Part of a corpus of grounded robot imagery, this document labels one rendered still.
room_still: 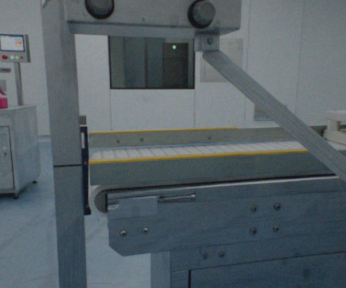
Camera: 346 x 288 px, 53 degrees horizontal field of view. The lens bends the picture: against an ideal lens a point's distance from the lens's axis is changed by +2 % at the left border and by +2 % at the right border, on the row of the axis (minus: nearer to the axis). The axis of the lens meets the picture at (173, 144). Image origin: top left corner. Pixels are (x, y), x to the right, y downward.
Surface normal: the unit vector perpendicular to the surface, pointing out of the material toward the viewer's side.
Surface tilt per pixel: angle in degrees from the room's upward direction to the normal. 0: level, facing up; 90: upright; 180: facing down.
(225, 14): 90
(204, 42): 90
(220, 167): 90
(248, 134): 90
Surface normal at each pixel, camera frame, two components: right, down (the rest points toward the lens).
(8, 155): 0.02, 0.18
